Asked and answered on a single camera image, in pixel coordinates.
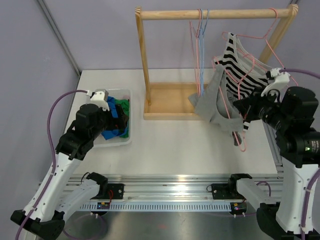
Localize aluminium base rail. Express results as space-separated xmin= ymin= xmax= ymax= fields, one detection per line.
xmin=62 ymin=173 xmax=286 ymax=204

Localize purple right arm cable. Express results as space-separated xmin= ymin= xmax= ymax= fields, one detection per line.
xmin=256 ymin=68 xmax=320 ymax=236

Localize grey tank top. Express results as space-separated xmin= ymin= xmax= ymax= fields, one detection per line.
xmin=188 ymin=65 xmax=244 ymax=146

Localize blue tank top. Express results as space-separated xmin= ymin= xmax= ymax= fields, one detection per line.
xmin=101 ymin=96 xmax=130 ymax=141

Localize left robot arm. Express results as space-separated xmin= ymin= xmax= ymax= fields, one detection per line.
xmin=10 ymin=103 xmax=129 ymax=240

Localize wooden clothes rack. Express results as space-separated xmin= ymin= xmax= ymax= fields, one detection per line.
xmin=134 ymin=4 xmax=299 ymax=121

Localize black white striped top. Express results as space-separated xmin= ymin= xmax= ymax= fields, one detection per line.
xmin=214 ymin=33 xmax=273 ymax=133

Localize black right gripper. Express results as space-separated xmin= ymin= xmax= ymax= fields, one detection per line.
xmin=234 ymin=85 xmax=291 ymax=130

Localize green tank top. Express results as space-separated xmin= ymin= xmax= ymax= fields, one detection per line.
xmin=115 ymin=99 xmax=130 ymax=139

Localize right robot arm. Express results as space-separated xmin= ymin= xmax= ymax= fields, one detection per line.
xmin=226 ymin=86 xmax=320 ymax=240

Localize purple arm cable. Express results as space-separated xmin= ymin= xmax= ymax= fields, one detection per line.
xmin=256 ymin=68 xmax=320 ymax=236
xmin=14 ymin=89 xmax=107 ymax=240

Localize white slotted cable duct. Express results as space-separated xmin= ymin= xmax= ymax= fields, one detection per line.
xmin=79 ymin=201 xmax=231 ymax=212

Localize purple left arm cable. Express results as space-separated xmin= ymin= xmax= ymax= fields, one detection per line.
xmin=14 ymin=89 xmax=107 ymax=240

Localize clear plastic basket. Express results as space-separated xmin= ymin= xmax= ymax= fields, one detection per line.
xmin=86 ymin=88 xmax=132 ymax=149

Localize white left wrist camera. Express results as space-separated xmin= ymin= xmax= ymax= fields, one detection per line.
xmin=86 ymin=89 xmax=110 ymax=111

